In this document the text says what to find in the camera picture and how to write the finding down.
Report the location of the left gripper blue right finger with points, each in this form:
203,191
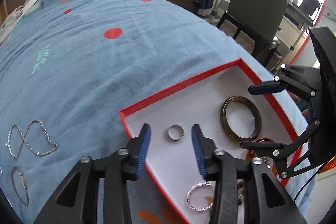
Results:
265,199

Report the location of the amber translucent bangle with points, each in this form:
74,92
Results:
267,160

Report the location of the white garment on bed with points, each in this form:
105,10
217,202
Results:
13,19

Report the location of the dark grey chair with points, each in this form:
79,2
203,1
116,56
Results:
257,11

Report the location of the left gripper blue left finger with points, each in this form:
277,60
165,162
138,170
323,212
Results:
75,200

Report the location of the red shallow box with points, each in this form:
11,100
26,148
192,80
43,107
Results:
172,112

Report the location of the black computer monitor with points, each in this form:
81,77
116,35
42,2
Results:
309,6

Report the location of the dark brown bangle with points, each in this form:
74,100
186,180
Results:
240,119

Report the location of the thin silver bangle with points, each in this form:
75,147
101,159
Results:
19,186

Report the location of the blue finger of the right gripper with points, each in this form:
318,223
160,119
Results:
303,82
280,152

